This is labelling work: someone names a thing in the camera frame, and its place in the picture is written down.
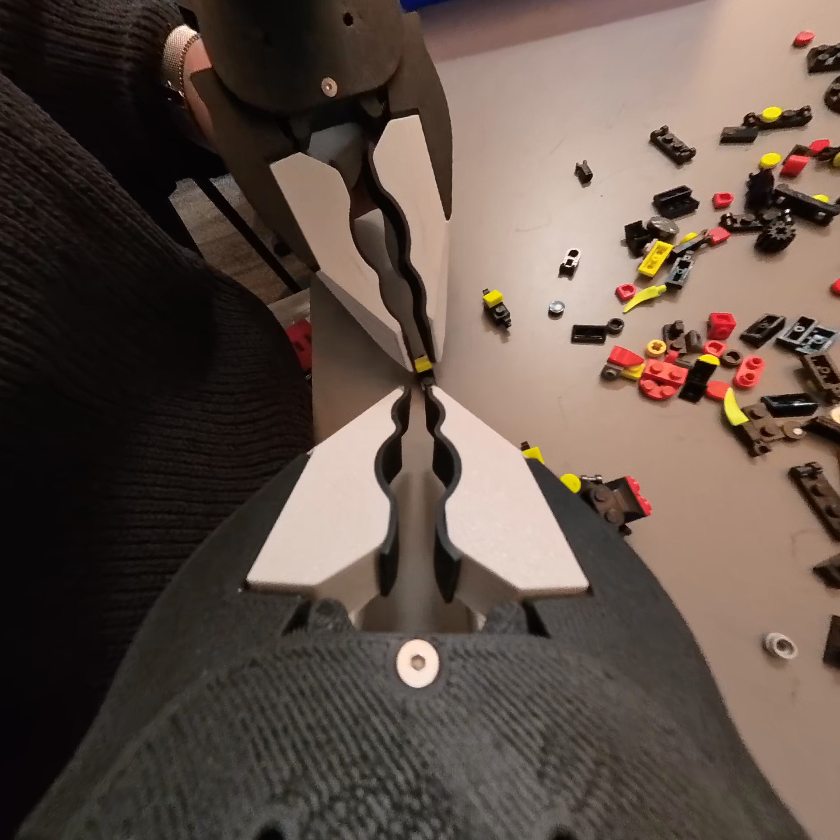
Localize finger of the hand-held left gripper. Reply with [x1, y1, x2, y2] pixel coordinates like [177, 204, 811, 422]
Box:
[367, 113, 452, 365]
[269, 126, 421, 375]

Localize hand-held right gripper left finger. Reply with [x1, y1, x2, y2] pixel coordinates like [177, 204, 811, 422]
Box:
[246, 386, 413, 627]

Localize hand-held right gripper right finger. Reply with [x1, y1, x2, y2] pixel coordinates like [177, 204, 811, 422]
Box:
[423, 386, 592, 627]

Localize partly built lego model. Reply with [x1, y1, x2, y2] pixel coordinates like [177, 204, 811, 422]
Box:
[520, 443, 654, 536]

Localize person's left forearm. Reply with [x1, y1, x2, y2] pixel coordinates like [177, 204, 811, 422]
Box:
[0, 0, 181, 132]

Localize scattered loose lego pieces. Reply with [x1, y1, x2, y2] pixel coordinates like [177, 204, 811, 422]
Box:
[548, 29, 840, 670]

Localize person's left hand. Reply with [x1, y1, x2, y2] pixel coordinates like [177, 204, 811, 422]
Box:
[182, 59, 217, 142]

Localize black office chair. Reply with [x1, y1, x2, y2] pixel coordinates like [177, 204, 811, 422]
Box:
[167, 174, 309, 296]

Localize red printed magazine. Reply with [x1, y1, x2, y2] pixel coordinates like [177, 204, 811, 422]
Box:
[285, 318, 315, 378]

